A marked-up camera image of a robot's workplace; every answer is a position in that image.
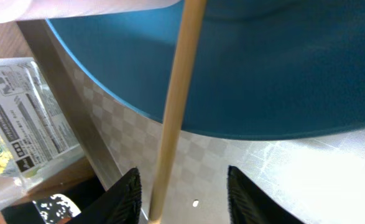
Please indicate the brown serving tray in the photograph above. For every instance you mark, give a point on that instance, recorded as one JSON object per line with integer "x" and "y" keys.
{"x": 319, "y": 180}

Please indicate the wooden chopstick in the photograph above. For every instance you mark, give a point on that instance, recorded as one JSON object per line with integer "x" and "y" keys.
{"x": 180, "y": 78}

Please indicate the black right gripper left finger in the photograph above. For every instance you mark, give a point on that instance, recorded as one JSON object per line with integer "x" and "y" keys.
{"x": 121, "y": 204}

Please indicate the dark blue plate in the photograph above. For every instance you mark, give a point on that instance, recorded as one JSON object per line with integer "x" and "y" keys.
{"x": 264, "y": 70}

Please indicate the pink cup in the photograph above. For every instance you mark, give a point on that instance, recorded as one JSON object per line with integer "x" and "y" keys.
{"x": 22, "y": 10}

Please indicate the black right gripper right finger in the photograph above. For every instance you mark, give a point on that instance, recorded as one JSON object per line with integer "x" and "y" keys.
{"x": 248, "y": 204}

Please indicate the black food waste tray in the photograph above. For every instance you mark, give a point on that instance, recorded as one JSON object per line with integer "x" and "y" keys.
{"x": 52, "y": 209}

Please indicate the clear plastic bin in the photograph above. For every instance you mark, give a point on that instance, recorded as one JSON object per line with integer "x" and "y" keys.
{"x": 34, "y": 128}

